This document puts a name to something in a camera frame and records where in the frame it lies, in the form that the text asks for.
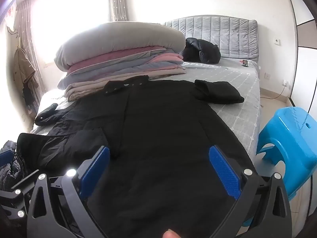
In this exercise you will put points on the blue plastic stool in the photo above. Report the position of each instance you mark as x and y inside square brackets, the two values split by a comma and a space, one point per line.
[292, 133]

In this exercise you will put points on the small dark box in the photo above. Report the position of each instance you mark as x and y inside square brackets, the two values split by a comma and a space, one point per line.
[244, 63]

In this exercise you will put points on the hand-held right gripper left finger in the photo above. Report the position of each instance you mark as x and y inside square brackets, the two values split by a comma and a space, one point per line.
[96, 171]

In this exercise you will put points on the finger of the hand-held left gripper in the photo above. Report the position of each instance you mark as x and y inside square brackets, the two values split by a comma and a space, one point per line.
[17, 200]
[5, 158]

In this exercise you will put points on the bright window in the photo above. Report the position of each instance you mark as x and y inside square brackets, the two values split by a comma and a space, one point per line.
[74, 19]

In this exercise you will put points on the grey padded headboard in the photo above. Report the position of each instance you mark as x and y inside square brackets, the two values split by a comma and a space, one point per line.
[223, 34]

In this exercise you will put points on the white wall socket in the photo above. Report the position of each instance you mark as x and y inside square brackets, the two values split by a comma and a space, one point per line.
[267, 75]
[276, 41]
[286, 83]

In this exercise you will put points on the blue-grey folded quilt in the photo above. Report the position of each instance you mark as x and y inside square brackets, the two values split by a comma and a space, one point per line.
[99, 75]

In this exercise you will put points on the large black coat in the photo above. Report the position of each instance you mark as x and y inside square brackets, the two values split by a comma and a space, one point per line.
[161, 129]

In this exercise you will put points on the pink folded quilt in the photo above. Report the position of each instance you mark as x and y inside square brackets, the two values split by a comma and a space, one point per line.
[104, 60]

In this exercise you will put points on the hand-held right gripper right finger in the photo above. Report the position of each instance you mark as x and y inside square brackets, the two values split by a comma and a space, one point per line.
[224, 173]

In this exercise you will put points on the grey puffer jacket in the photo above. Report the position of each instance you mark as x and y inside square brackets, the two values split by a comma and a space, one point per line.
[10, 172]

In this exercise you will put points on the white and brown wardrobe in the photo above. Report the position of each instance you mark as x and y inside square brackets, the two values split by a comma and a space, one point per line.
[305, 67]

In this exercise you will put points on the black puffer jacket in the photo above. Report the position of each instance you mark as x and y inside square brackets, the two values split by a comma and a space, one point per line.
[201, 50]

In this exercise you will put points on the person's right hand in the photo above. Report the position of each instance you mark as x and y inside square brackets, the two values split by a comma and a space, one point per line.
[171, 234]

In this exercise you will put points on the bed with grey checked sheet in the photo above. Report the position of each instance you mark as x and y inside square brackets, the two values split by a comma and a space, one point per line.
[235, 119]

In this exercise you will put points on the brown hanging coat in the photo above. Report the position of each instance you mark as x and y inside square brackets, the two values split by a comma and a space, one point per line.
[23, 69]

